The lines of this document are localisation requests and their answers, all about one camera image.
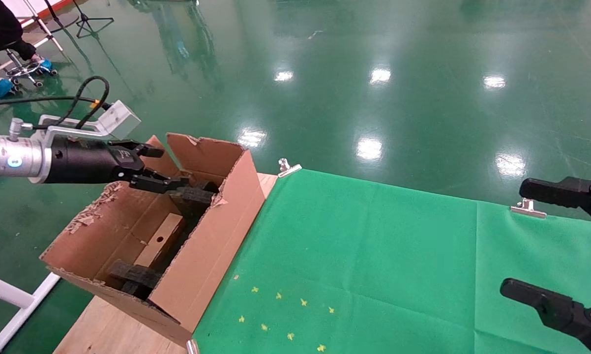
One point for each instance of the black tripod stand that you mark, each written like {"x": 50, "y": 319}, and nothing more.
{"x": 91, "y": 22}

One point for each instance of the white metal table frame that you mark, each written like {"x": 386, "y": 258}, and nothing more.
{"x": 5, "y": 292}

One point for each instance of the silver light stand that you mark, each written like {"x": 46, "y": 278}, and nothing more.
{"x": 44, "y": 27}

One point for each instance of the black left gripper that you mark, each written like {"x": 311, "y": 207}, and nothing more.
{"x": 84, "y": 161}

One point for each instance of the small brown cardboard box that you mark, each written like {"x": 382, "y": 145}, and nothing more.
{"x": 160, "y": 241}

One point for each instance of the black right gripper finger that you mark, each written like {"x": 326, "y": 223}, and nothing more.
{"x": 566, "y": 191}
{"x": 566, "y": 314}

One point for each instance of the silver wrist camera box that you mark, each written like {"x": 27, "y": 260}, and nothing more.
{"x": 118, "y": 120}

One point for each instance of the silver metal binder clip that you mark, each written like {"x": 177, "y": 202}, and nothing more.
{"x": 528, "y": 210}
{"x": 192, "y": 347}
{"x": 288, "y": 169}

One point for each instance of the blue shoe cover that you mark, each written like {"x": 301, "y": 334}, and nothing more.
{"x": 46, "y": 64}
{"x": 3, "y": 88}

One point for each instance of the wheeled stool base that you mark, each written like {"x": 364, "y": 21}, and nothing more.
{"x": 27, "y": 71}

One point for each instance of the green table cloth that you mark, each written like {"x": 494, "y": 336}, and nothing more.
{"x": 374, "y": 260}

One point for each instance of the large open cardboard carton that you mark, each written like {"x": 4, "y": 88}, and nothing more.
{"x": 207, "y": 260}

